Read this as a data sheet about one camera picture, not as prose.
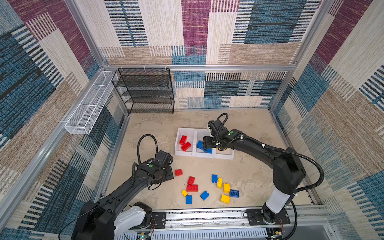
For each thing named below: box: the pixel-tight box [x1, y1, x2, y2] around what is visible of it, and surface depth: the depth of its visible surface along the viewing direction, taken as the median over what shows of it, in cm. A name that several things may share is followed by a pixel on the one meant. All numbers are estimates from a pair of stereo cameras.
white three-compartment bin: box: [174, 127, 235, 160], surface depth 95 cm
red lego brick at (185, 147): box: [180, 141, 192, 152], surface depth 101 cm
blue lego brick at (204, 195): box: [200, 190, 210, 201], surface depth 83 cm
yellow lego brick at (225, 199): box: [221, 194, 231, 204], surface depth 79 cm
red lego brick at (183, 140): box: [179, 135, 187, 145], surface depth 103 cm
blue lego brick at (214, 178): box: [211, 174, 218, 184], surface depth 88 cm
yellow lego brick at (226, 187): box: [223, 182, 231, 193], surface depth 83 cm
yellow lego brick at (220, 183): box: [216, 177, 223, 189], surface depth 84 cm
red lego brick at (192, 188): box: [186, 184, 199, 192], surface depth 84 cm
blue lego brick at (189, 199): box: [186, 194, 193, 205], surface depth 81 cm
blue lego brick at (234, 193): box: [230, 189, 240, 198], surface depth 82 cm
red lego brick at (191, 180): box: [187, 176, 195, 185], surface depth 87 cm
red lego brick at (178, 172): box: [175, 169, 183, 176], surface depth 91 cm
